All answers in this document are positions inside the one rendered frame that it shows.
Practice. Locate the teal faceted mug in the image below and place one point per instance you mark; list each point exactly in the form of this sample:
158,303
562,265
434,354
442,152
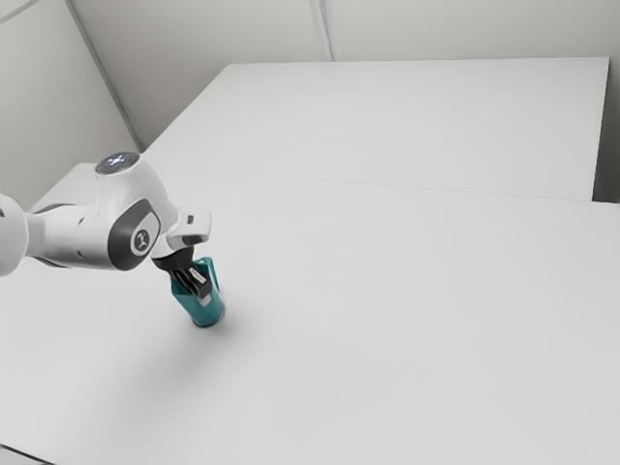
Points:
207,308

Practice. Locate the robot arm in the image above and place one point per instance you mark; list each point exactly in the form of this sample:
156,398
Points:
123,213

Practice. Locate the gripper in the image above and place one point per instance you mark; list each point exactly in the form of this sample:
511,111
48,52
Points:
173,260

